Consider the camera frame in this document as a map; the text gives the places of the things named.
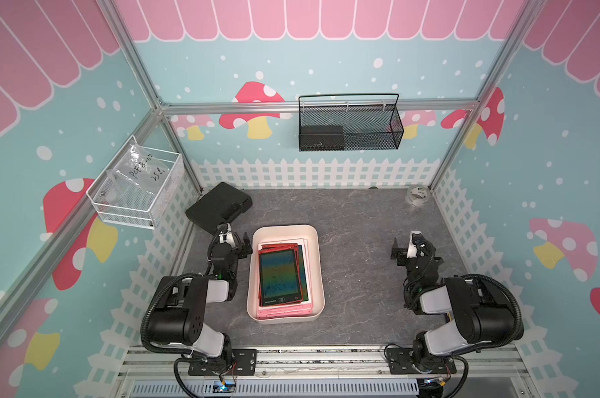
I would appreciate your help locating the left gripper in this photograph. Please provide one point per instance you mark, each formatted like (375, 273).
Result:
(228, 247)

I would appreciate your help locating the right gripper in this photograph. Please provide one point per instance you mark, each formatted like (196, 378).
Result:
(407, 251)

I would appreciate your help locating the white plastic storage box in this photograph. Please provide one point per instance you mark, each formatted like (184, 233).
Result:
(309, 234)

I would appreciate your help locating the red frame writing tablet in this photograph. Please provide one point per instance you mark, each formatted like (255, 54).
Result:
(279, 278)

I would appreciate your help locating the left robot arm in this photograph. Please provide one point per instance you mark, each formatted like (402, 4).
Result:
(174, 322)

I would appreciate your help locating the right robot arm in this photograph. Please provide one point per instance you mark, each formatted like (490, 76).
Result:
(481, 312)

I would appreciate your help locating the black box in basket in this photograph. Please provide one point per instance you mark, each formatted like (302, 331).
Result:
(321, 138)

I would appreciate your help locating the black plastic tool case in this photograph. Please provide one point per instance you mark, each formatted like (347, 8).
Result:
(222, 204)

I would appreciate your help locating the clear tape roll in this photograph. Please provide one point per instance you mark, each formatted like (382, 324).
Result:
(417, 196)

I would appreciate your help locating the clear plastic bag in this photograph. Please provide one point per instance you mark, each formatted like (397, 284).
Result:
(136, 179)

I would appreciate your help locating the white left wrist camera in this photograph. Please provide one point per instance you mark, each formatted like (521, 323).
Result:
(225, 234)

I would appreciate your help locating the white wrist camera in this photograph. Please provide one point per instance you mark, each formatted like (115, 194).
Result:
(416, 238)
(225, 234)

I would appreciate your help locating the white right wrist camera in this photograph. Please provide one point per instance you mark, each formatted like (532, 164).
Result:
(416, 238)

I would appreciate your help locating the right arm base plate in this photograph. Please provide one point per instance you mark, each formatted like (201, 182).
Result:
(402, 361)

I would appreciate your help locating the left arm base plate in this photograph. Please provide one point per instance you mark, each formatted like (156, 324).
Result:
(241, 362)

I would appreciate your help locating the white wire wall basket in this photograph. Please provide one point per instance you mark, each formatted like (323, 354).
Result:
(128, 217)

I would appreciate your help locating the black mesh wall basket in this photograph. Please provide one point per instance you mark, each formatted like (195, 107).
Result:
(370, 121)

